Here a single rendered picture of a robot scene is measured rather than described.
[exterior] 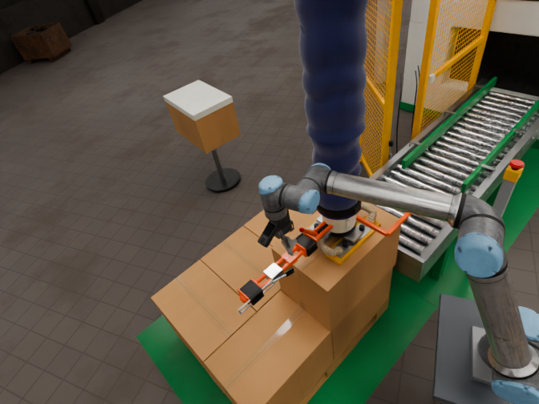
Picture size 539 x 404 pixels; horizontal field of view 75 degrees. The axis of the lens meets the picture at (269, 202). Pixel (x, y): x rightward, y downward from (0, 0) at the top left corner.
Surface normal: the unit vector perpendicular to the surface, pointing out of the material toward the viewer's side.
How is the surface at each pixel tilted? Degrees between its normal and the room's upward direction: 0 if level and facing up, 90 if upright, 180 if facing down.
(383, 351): 0
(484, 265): 79
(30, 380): 0
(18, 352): 0
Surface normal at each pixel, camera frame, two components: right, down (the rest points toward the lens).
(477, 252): -0.54, 0.49
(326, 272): -0.15, -0.72
